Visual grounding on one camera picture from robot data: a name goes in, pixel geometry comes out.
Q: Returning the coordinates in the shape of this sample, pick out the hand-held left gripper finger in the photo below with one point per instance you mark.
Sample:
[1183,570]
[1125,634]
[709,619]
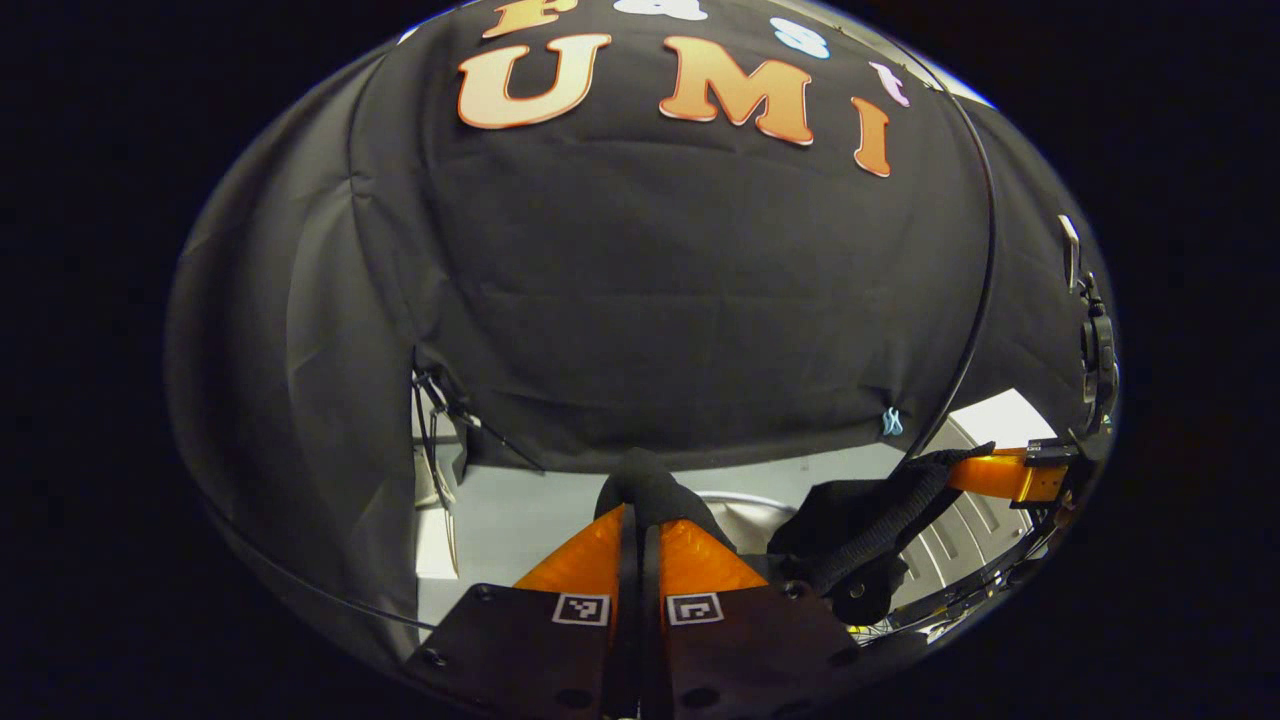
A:
[652,620]
[627,620]

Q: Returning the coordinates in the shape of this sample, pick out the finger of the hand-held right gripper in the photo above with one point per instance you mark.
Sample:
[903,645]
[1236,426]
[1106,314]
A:
[995,476]

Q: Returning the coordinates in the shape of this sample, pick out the black knit sweater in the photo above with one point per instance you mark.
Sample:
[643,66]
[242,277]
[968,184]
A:
[650,490]

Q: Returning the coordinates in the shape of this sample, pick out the white board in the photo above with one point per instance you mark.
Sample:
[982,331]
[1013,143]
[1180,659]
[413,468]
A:
[1010,420]

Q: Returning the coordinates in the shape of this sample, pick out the black backdrop cloth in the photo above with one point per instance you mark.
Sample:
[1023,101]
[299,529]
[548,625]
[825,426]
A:
[650,300]

